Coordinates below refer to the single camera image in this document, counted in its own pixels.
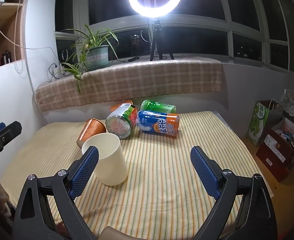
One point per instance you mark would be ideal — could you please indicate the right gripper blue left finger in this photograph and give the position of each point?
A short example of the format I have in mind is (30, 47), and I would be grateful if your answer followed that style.
(33, 217)

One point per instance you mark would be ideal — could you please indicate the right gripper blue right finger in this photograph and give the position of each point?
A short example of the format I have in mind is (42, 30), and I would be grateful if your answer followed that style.
(255, 218)

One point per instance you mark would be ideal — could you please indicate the white plastic cup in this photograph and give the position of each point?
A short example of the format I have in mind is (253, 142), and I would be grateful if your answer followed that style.
(111, 169)

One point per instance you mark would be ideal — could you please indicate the orange paper cup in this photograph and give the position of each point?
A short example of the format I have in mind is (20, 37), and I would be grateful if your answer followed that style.
(91, 127)

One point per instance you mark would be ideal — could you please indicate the blue orange Arctic Ocean cup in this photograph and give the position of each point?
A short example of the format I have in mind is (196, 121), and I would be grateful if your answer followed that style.
(156, 122)

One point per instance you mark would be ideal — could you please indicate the clear cup with colourful label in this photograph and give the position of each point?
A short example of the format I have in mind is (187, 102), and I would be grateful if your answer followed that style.
(121, 122)

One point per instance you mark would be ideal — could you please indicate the orange cup at back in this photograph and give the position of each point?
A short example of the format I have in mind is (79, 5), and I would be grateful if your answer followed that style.
(113, 108)

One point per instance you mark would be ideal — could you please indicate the green patterned cup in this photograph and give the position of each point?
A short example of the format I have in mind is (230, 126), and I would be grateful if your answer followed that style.
(149, 105)

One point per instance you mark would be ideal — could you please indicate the dark red cardboard box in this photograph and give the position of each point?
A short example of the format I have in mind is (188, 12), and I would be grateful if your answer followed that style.
(276, 151)

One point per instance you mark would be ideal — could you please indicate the green white paper bag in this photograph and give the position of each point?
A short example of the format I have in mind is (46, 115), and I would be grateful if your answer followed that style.
(266, 114)

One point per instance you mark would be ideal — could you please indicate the potted spider plant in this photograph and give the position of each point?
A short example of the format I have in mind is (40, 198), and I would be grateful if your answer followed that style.
(91, 52)

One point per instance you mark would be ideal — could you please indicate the brown plaid blanket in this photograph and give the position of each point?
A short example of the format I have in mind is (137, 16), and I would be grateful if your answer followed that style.
(135, 80)

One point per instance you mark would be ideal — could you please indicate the black tripod stand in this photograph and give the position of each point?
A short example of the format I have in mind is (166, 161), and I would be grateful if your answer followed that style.
(157, 44)

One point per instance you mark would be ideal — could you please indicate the wooden wall shelf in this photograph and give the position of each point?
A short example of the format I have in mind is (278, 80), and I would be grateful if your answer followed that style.
(10, 33)

